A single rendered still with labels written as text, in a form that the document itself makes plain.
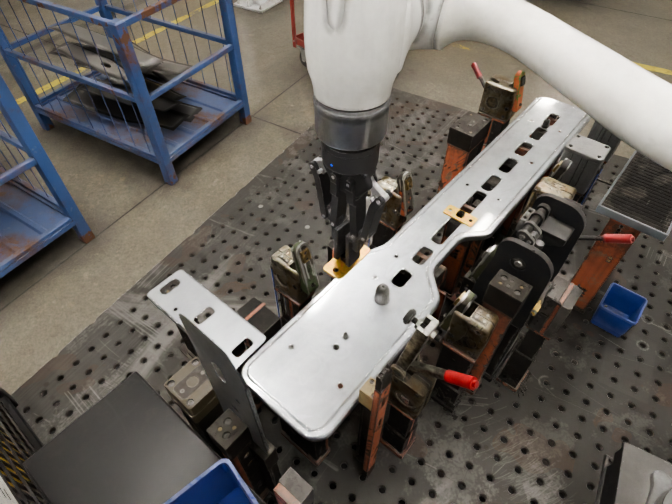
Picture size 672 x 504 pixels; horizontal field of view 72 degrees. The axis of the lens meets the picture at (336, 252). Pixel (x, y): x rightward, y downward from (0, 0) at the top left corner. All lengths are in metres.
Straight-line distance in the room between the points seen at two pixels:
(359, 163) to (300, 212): 1.07
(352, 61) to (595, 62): 0.24
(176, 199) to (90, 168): 0.67
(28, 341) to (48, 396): 1.11
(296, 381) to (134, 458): 0.30
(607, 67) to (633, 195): 0.68
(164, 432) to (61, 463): 0.17
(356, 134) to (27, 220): 2.42
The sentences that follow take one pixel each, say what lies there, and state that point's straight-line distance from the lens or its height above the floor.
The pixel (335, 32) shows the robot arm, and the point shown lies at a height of 1.64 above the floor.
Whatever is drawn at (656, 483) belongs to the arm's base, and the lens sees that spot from 1.23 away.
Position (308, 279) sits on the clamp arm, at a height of 1.03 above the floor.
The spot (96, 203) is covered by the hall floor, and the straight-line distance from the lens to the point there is 3.03.
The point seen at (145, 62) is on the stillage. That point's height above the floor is 0.59.
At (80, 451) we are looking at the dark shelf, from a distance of 0.94.
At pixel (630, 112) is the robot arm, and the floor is 1.60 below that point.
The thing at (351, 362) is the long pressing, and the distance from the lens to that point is 0.94.
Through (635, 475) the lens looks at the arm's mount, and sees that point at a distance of 1.23.
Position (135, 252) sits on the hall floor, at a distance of 2.65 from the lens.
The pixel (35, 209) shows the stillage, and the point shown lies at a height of 0.16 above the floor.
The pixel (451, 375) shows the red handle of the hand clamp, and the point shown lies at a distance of 0.80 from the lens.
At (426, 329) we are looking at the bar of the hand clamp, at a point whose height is 1.21.
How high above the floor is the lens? 1.83
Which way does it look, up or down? 49 degrees down
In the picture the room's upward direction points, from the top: straight up
